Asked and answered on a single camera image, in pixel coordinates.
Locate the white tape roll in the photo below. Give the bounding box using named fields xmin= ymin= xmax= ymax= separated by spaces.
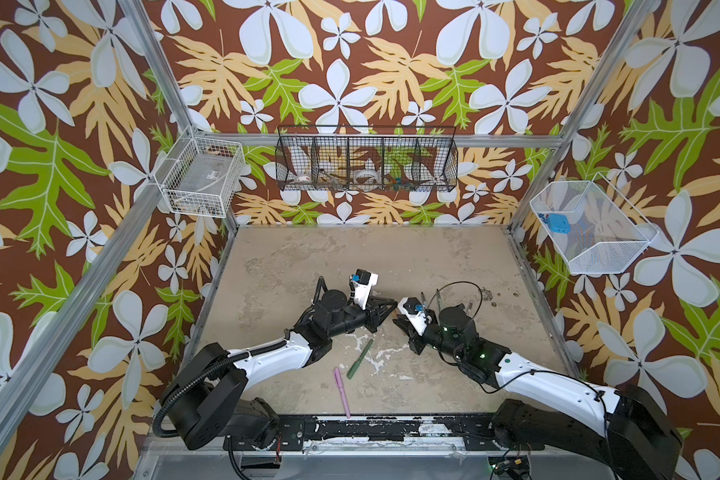
xmin=353 ymin=169 xmax=381 ymax=185

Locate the white wire basket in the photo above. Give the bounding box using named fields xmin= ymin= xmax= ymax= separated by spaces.
xmin=155 ymin=136 xmax=246 ymax=218
xmin=530 ymin=174 xmax=659 ymax=275

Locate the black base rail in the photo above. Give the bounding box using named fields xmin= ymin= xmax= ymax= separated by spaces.
xmin=225 ymin=413 xmax=500 ymax=452

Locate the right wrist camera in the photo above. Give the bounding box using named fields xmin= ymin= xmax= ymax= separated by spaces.
xmin=398 ymin=297 xmax=429 ymax=337

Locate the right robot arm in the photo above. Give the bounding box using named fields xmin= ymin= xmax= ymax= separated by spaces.
xmin=394 ymin=297 xmax=683 ymax=479

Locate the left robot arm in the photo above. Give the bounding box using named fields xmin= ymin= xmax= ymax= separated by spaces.
xmin=152 ymin=270 xmax=397 ymax=450

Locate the pink pen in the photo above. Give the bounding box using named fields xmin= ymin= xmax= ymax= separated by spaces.
xmin=333 ymin=367 xmax=351 ymax=419

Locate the white wire basket left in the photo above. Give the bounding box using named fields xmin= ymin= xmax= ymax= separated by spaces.
xmin=155 ymin=136 xmax=246 ymax=218

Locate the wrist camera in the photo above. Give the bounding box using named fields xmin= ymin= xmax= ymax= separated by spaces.
xmin=398 ymin=297 xmax=429 ymax=337
xmin=349 ymin=269 xmax=378 ymax=310

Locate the black wire basket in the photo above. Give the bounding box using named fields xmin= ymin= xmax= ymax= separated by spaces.
xmin=274 ymin=125 xmax=459 ymax=192

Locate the white wire basket right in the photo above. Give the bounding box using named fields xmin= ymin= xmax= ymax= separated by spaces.
xmin=530 ymin=174 xmax=659 ymax=275

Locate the blue object in basket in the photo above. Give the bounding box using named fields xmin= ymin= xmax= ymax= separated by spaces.
xmin=544 ymin=213 xmax=572 ymax=235

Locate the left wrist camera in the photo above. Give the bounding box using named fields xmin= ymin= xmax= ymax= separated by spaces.
xmin=349 ymin=269 xmax=378 ymax=310

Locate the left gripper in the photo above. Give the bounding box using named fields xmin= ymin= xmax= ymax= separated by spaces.
xmin=326 ymin=295 xmax=398 ymax=342

